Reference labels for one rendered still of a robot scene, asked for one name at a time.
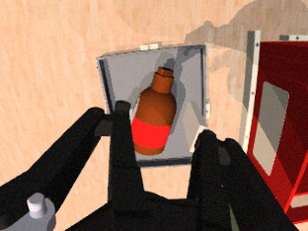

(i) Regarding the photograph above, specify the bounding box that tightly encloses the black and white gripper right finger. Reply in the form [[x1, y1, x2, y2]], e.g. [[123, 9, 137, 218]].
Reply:
[[183, 101, 300, 231]]

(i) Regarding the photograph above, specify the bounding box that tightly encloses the dark red crate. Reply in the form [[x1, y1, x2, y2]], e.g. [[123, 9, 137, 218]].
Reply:
[[247, 41, 308, 224]]

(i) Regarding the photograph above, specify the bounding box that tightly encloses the grey tray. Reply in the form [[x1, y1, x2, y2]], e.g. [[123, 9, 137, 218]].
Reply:
[[96, 44, 206, 169]]

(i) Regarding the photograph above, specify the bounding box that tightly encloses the brown bottle with red label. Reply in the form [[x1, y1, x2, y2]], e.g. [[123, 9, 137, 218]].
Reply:
[[131, 67, 177, 156]]

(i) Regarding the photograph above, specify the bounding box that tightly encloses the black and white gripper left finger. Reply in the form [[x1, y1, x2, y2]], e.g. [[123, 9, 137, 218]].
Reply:
[[0, 87, 155, 231]]

